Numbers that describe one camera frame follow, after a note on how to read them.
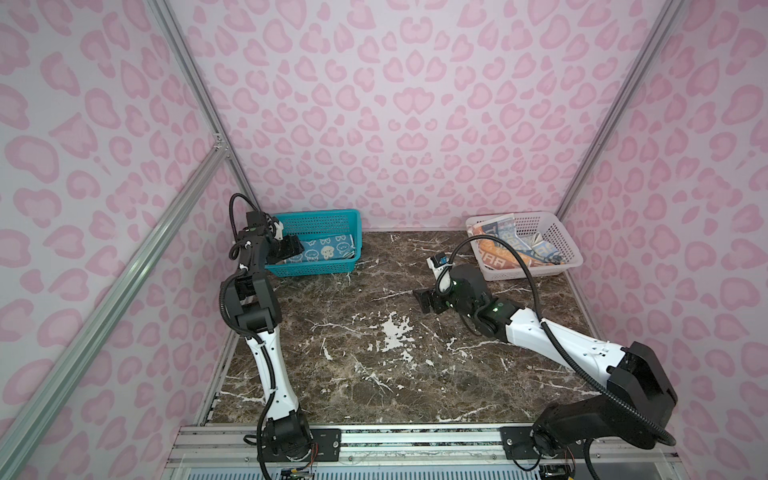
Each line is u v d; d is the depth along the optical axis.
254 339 0.63
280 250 0.93
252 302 0.64
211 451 0.73
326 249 1.10
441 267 0.70
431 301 0.73
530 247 1.12
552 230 1.11
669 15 0.70
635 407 0.40
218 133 0.90
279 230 0.98
